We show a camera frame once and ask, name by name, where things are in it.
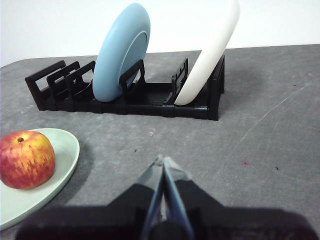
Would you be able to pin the cream plate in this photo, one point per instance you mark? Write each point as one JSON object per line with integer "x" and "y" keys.
{"x": 210, "y": 55}

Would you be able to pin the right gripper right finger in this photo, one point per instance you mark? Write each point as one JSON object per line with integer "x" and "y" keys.
{"x": 225, "y": 222}

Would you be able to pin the blue plate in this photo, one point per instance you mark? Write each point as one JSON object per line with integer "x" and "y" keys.
{"x": 112, "y": 62}

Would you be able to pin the green plate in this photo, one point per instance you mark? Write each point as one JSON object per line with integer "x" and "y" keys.
{"x": 65, "y": 150}

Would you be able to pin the red apple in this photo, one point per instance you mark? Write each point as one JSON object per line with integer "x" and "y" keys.
{"x": 25, "y": 162}

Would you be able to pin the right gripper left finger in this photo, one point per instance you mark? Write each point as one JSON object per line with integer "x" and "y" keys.
{"x": 112, "y": 220}

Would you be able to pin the black plate rack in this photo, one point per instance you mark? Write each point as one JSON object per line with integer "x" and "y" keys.
{"x": 150, "y": 105}

